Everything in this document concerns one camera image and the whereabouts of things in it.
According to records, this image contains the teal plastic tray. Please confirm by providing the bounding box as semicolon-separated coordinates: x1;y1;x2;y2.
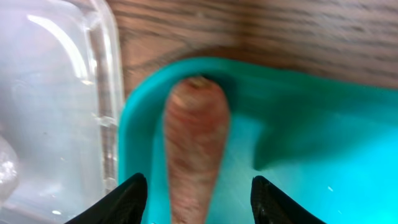
118;58;397;223

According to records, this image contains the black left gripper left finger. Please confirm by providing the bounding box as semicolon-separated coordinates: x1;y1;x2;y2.
65;173;148;224

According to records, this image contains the clear plastic bin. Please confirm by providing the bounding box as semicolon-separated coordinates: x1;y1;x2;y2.
1;0;124;223

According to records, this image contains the orange carrot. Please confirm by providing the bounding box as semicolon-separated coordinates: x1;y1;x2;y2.
164;77;230;224

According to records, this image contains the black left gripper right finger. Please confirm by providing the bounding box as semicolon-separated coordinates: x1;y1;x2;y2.
250;175;325;224

